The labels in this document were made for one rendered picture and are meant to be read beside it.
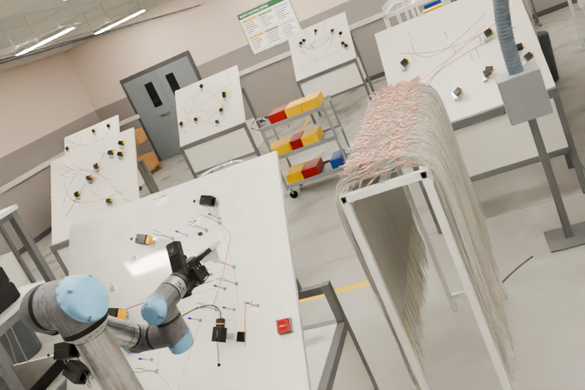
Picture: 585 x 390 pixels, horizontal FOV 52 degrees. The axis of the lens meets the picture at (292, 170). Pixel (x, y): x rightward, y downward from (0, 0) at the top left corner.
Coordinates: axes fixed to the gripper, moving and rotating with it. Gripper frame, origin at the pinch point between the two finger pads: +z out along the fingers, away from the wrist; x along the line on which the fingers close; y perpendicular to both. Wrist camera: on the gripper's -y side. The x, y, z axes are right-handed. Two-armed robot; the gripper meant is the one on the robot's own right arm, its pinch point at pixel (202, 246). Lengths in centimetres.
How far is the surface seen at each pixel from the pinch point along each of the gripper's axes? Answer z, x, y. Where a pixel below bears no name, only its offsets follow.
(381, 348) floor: 155, -48, 153
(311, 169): 495, -189, 104
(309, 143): 496, -173, 74
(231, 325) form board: 26, -30, 42
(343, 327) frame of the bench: 61, -7, 78
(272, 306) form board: 30, -11, 42
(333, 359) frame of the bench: 39, -6, 78
